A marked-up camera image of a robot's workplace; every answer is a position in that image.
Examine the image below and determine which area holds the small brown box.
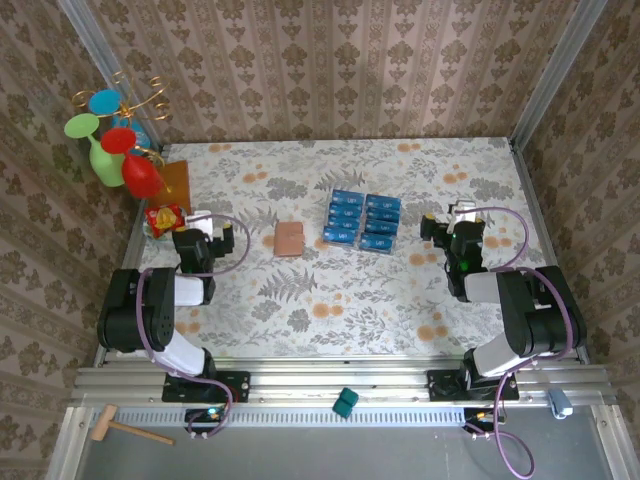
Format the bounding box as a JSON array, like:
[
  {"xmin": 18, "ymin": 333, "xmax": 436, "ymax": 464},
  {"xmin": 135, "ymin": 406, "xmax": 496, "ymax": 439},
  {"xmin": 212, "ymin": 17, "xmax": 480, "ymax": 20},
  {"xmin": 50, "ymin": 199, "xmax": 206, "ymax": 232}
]
[{"xmin": 273, "ymin": 220, "xmax": 305, "ymax": 258}]

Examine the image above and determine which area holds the clear acrylic card stand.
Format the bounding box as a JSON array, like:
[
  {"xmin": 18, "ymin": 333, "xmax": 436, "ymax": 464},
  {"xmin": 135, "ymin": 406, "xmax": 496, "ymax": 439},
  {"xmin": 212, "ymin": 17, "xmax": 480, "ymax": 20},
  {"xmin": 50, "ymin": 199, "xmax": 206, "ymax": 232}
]
[{"xmin": 321, "ymin": 187, "xmax": 404, "ymax": 254}]

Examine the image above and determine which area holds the red snack packet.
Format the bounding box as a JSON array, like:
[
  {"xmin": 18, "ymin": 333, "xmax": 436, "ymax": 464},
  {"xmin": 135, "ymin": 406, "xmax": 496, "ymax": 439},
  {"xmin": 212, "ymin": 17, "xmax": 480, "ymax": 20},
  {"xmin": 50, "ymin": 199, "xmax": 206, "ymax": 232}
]
[{"xmin": 144, "ymin": 202, "xmax": 184, "ymax": 237}]

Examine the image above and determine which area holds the clear glass bowl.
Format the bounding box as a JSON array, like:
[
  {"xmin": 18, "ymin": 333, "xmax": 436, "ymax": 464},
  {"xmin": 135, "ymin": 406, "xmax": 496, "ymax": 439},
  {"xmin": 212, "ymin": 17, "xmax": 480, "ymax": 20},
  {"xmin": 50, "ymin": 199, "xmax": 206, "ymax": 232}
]
[{"xmin": 142, "ymin": 207, "xmax": 190, "ymax": 245}]

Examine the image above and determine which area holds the brown wooden board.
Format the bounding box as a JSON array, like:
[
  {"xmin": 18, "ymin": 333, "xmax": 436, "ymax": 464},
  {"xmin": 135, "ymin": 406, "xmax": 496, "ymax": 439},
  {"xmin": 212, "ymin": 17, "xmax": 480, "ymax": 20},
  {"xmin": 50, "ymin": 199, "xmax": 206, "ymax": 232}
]
[{"xmin": 158, "ymin": 160, "xmax": 194, "ymax": 217}]

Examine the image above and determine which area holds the red plastic wine glass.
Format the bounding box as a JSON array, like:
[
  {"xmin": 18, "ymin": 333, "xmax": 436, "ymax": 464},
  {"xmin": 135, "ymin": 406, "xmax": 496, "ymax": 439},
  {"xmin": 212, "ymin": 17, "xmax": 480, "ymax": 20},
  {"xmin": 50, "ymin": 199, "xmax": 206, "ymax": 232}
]
[{"xmin": 101, "ymin": 127, "xmax": 166, "ymax": 199}]

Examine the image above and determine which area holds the green plastic wine glass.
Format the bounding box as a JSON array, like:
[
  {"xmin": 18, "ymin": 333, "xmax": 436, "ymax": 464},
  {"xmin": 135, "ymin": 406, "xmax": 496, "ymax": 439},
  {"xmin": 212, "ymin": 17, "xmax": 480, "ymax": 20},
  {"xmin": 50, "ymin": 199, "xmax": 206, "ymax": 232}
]
[{"xmin": 63, "ymin": 112, "xmax": 127, "ymax": 189}]

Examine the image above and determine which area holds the blue plastic wine glass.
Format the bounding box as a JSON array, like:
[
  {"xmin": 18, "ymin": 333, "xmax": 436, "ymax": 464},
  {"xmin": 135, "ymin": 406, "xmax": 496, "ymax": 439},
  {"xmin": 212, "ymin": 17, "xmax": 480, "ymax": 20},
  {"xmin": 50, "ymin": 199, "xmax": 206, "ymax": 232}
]
[{"xmin": 88, "ymin": 89, "xmax": 151, "ymax": 150}]

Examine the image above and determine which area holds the small black controller board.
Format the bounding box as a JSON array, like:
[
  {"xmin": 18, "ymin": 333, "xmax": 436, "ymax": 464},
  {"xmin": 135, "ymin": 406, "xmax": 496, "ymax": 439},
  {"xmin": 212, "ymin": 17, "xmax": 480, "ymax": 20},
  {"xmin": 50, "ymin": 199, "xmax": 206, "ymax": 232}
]
[
  {"xmin": 462, "ymin": 407, "xmax": 506, "ymax": 434},
  {"xmin": 184, "ymin": 407, "xmax": 231, "ymax": 434}
]

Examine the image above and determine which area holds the light blue plastic clip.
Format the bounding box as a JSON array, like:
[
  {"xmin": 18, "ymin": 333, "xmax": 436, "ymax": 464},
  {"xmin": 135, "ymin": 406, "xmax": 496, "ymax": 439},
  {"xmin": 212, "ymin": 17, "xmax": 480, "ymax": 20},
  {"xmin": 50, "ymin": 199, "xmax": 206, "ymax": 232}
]
[{"xmin": 547, "ymin": 388, "xmax": 575, "ymax": 419}]

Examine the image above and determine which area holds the wooden mallet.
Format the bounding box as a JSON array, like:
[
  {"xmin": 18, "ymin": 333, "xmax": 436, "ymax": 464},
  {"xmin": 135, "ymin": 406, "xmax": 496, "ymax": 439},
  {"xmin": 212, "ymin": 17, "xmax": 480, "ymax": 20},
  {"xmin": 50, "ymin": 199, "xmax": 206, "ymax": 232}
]
[{"xmin": 89, "ymin": 404, "xmax": 177, "ymax": 447}]

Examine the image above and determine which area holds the small teal box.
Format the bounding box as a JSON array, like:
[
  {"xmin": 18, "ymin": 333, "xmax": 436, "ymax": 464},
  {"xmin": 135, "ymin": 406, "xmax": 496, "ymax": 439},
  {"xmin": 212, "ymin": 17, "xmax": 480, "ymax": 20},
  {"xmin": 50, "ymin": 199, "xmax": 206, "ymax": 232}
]
[{"xmin": 332, "ymin": 387, "xmax": 359, "ymax": 420}]

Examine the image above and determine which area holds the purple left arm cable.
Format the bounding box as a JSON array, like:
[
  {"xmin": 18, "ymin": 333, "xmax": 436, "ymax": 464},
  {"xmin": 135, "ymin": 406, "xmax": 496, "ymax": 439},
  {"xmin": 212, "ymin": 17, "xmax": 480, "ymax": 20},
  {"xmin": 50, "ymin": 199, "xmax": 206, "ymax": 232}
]
[{"xmin": 135, "ymin": 213, "xmax": 251, "ymax": 441}]

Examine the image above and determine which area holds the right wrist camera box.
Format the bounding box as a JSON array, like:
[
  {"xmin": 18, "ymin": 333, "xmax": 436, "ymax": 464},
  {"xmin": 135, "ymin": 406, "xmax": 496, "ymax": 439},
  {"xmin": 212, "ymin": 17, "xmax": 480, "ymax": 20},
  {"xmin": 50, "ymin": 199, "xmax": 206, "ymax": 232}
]
[{"xmin": 448, "ymin": 199, "xmax": 477, "ymax": 222}]

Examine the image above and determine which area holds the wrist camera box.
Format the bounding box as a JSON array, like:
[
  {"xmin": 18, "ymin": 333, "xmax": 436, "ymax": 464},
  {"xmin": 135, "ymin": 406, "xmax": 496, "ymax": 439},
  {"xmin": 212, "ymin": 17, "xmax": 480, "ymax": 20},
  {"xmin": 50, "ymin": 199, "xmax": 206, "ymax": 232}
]
[
  {"xmin": 185, "ymin": 211, "xmax": 227, "ymax": 240},
  {"xmin": 448, "ymin": 199, "xmax": 477, "ymax": 222}
]

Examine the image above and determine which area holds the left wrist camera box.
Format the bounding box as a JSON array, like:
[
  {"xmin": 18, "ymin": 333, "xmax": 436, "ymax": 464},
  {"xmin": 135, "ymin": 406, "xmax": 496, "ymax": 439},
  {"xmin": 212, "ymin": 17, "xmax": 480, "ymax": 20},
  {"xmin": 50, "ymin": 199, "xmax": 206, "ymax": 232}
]
[{"xmin": 185, "ymin": 211, "xmax": 227, "ymax": 240}]

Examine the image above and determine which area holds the aluminium table side rail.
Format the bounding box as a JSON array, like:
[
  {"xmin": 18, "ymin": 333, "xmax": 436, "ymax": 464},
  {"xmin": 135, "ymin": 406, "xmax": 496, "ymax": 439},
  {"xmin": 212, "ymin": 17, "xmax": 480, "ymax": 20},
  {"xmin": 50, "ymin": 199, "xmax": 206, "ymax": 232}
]
[{"xmin": 92, "ymin": 144, "xmax": 169, "ymax": 369}]

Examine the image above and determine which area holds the gold wire glass rack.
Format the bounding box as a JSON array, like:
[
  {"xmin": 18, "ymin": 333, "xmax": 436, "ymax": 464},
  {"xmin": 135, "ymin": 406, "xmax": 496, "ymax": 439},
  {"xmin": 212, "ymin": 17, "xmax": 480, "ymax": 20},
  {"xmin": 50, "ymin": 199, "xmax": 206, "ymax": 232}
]
[{"xmin": 70, "ymin": 69, "xmax": 175, "ymax": 194}]

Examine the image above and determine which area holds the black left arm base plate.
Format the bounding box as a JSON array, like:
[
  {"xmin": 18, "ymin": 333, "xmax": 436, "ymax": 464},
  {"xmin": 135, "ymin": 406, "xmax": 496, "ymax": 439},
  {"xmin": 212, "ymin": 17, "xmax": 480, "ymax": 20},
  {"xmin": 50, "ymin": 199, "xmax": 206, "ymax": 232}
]
[{"xmin": 162, "ymin": 370, "xmax": 251, "ymax": 404}]

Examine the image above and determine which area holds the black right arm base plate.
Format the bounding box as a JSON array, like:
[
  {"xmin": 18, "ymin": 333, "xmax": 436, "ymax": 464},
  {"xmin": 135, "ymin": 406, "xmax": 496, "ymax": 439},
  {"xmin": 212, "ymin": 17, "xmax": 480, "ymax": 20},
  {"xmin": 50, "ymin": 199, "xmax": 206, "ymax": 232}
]
[{"xmin": 427, "ymin": 368, "xmax": 520, "ymax": 402}]

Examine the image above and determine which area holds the aluminium rail beam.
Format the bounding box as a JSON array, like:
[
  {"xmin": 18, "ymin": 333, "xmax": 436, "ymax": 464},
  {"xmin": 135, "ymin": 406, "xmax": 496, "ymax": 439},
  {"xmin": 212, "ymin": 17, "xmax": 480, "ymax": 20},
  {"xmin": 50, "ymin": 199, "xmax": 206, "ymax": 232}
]
[{"xmin": 69, "ymin": 364, "xmax": 619, "ymax": 406}]

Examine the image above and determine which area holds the grey slotted cable duct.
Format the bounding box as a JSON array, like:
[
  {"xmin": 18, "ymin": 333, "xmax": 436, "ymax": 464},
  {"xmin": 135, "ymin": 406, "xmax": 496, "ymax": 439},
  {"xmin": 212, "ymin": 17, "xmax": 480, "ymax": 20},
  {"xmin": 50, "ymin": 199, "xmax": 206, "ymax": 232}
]
[{"xmin": 92, "ymin": 403, "xmax": 469, "ymax": 430}]

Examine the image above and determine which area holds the aluminium corner post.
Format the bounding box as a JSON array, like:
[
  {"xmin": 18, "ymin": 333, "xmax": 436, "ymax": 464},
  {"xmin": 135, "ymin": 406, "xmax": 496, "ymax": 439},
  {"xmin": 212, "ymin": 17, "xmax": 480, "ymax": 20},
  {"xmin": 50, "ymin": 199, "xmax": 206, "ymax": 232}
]
[
  {"xmin": 508, "ymin": 0, "xmax": 612, "ymax": 151},
  {"xmin": 55, "ymin": 0, "xmax": 164, "ymax": 154}
]

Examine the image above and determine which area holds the aluminium frame bar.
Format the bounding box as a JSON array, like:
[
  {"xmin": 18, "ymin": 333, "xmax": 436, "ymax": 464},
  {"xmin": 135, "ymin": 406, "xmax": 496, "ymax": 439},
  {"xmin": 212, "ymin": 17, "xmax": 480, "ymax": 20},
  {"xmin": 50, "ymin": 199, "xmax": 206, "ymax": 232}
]
[
  {"xmin": 592, "ymin": 404, "xmax": 631, "ymax": 480},
  {"xmin": 47, "ymin": 407, "xmax": 94, "ymax": 480}
]

